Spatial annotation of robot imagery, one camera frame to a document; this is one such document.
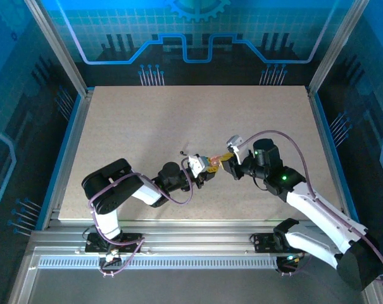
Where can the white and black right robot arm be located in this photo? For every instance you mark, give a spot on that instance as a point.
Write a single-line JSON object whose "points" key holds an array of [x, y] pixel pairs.
{"points": [[314, 209]]}

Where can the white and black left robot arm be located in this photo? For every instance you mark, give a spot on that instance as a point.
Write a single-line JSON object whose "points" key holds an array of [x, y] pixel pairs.
{"points": [[109, 221]]}

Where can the aluminium mounting beam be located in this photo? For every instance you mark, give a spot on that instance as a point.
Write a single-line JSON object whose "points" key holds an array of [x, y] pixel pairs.
{"points": [[194, 237]]}

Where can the small board with LEDs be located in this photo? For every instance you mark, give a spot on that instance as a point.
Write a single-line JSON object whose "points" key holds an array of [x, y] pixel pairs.
{"points": [[291, 260]]}

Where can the small white connector plug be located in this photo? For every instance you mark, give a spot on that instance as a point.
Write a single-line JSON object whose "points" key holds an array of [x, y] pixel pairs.
{"points": [[112, 257]]}

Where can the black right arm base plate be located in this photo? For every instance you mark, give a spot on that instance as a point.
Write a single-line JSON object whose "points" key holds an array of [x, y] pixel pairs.
{"points": [[264, 242]]}

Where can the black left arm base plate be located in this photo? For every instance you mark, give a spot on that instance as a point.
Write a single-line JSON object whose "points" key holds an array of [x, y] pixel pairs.
{"points": [[131, 240]]}

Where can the aluminium table side rail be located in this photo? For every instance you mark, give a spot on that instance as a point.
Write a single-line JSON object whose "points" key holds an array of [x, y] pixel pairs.
{"points": [[78, 126], [314, 101]]}

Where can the aluminium frame post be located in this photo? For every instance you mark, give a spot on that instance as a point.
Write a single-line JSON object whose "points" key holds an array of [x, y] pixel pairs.
{"points": [[59, 47], [337, 47], [373, 297], [23, 278]]}

